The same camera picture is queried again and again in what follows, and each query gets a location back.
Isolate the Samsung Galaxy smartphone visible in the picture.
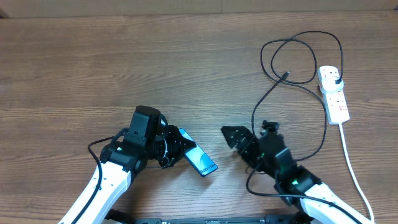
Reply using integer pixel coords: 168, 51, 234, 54
179, 128, 218, 177

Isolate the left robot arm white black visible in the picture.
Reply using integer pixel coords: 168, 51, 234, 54
61, 105, 196, 223

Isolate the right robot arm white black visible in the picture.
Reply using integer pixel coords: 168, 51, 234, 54
221, 122, 372, 223

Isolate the white charger plug adapter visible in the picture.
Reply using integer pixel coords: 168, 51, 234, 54
319, 78, 344, 94

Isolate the white power strip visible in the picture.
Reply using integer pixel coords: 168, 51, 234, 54
317, 65, 350, 124

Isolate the white power strip cord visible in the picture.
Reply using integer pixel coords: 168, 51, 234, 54
338, 123, 376, 223

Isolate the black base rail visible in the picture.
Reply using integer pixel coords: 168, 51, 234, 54
102, 209, 314, 224

